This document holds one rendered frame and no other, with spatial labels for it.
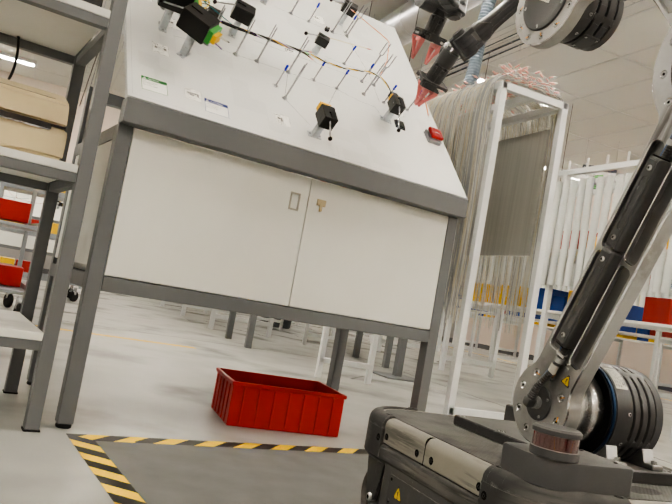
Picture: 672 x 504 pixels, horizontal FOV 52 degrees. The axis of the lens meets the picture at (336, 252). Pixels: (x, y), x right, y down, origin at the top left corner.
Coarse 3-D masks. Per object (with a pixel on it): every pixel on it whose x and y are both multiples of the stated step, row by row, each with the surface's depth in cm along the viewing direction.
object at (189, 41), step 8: (160, 0) 197; (184, 8) 193; (192, 8) 195; (200, 8) 197; (184, 16) 194; (192, 16) 193; (200, 16) 194; (208, 16) 197; (176, 24) 196; (184, 24) 196; (192, 24) 195; (200, 24) 194; (208, 24) 194; (216, 24) 197; (192, 32) 196; (200, 32) 195; (192, 40) 200; (200, 40) 196; (184, 48) 202; (184, 56) 204
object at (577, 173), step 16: (608, 160) 488; (544, 176) 545; (560, 176) 530; (576, 176) 525; (576, 256) 526; (480, 304) 610; (496, 304) 572; (544, 304) 516; (544, 320) 514; (448, 336) 628; (496, 336) 649; (544, 336) 514; (496, 352) 649
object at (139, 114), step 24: (120, 120) 181; (144, 120) 181; (168, 120) 184; (192, 120) 188; (216, 144) 191; (240, 144) 195; (264, 144) 199; (288, 168) 204; (312, 168) 207; (336, 168) 211; (360, 168) 216; (384, 192) 221; (408, 192) 225; (432, 192) 230; (456, 216) 238
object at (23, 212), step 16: (0, 208) 407; (16, 208) 411; (32, 208) 485; (0, 224) 430; (16, 224) 406; (32, 224) 461; (0, 272) 422; (16, 272) 426; (0, 288) 403; (16, 288) 429; (16, 304) 410
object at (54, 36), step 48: (0, 0) 176; (48, 0) 168; (48, 48) 210; (96, 48) 194; (96, 96) 174; (96, 144) 174; (48, 192) 211; (48, 240) 211; (0, 336) 165; (48, 336) 170; (48, 384) 170
